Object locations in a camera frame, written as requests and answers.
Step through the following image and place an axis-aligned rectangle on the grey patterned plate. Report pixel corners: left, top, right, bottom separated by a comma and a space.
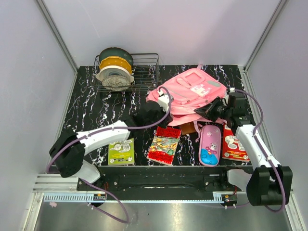
102, 75, 131, 91

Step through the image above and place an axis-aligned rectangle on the pink student backpack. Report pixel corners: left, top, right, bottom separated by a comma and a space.
146, 64, 229, 142

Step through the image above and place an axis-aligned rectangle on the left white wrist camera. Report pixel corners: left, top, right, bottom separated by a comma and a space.
157, 90, 170, 112

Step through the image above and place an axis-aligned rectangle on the metal wire dish rack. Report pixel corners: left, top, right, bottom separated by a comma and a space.
90, 53, 159, 92

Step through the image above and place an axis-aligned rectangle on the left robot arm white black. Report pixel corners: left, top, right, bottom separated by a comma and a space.
47, 100, 170, 191

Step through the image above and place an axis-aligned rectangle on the white rimmed plate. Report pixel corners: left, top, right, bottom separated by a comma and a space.
96, 65, 134, 83

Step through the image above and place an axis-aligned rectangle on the pink cartoon pencil case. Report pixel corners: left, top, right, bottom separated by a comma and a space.
198, 125, 221, 167

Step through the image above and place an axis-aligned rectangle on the brown leather wallet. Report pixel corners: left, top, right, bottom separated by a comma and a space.
180, 122, 196, 135

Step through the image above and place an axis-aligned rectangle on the yellow dotted plate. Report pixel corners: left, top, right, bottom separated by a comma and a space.
99, 56, 132, 74

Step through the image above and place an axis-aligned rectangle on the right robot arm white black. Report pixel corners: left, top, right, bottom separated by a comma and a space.
195, 89, 293, 210

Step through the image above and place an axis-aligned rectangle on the red treehouse paperback book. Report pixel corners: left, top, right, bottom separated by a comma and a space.
147, 127, 181, 166

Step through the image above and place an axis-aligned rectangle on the aluminium frame rail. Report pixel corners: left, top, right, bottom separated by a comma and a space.
32, 173, 295, 193

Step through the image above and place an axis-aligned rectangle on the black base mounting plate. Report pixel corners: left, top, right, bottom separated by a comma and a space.
76, 165, 248, 192

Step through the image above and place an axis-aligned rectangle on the dark green plate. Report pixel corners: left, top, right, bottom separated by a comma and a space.
99, 47, 134, 66

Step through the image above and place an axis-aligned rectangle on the green paperback book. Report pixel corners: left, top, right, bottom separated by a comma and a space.
108, 138, 135, 166

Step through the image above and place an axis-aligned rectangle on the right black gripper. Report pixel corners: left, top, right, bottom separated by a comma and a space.
195, 96, 233, 123

